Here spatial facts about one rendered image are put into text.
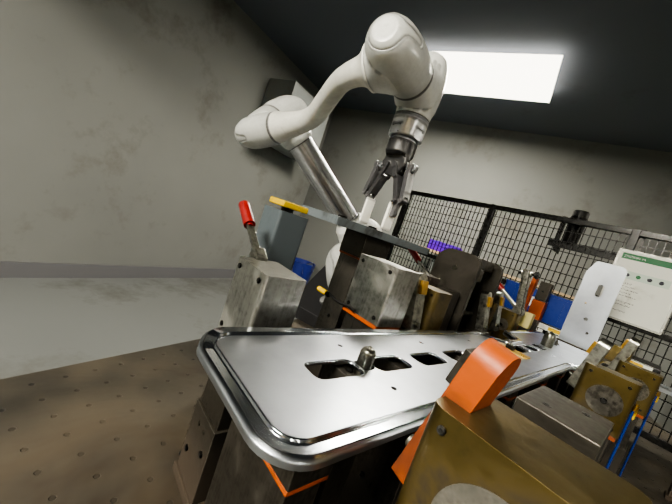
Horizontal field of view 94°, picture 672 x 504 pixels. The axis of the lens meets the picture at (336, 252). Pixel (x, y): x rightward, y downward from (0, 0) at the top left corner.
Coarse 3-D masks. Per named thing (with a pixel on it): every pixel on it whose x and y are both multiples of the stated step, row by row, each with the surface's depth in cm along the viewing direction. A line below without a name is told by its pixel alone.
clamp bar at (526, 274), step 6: (522, 270) 117; (528, 270) 114; (522, 276) 115; (528, 276) 114; (534, 276) 112; (522, 282) 114; (528, 282) 115; (522, 288) 114; (528, 288) 116; (522, 294) 114; (516, 300) 115; (522, 300) 113; (522, 306) 115; (522, 312) 115
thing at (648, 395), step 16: (624, 368) 86; (640, 368) 85; (656, 384) 82; (640, 400) 83; (656, 400) 83; (640, 416) 83; (640, 432) 84; (608, 448) 86; (624, 448) 84; (624, 464) 85
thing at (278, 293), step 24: (240, 264) 45; (264, 264) 46; (240, 288) 44; (264, 288) 40; (288, 288) 42; (240, 312) 43; (264, 312) 41; (288, 312) 44; (216, 408) 44; (192, 432) 47; (216, 432) 43; (192, 456) 46; (216, 456) 44; (192, 480) 44
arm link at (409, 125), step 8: (400, 112) 76; (408, 112) 75; (400, 120) 76; (408, 120) 75; (416, 120) 75; (424, 120) 76; (392, 128) 78; (400, 128) 76; (408, 128) 75; (416, 128) 75; (424, 128) 77; (392, 136) 79; (400, 136) 77; (408, 136) 76; (416, 136) 76; (416, 144) 80
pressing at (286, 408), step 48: (240, 336) 34; (288, 336) 39; (336, 336) 44; (384, 336) 52; (432, 336) 62; (480, 336) 78; (528, 336) 104; (240, 384) 26; (288, 384) 28; (336, 384) 31; (384, 384) 35; (432, 384) 39; (528, 384) 55; (240, 432) 22; (288, 432) 22; (336, 432) 24; (384, 432) 27
